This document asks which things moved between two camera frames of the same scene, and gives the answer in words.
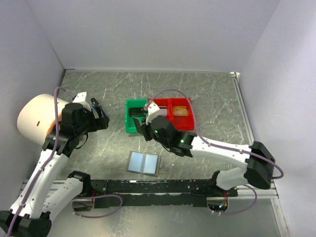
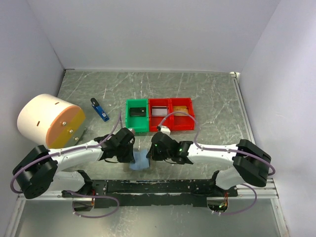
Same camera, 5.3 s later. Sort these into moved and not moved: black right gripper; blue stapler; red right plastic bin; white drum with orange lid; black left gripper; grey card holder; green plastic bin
Moved: black left gripper; black right gripper; grey card holder
Not moved: blue stapler; green plastic bin; white drum with orange lid; red right plastic bin
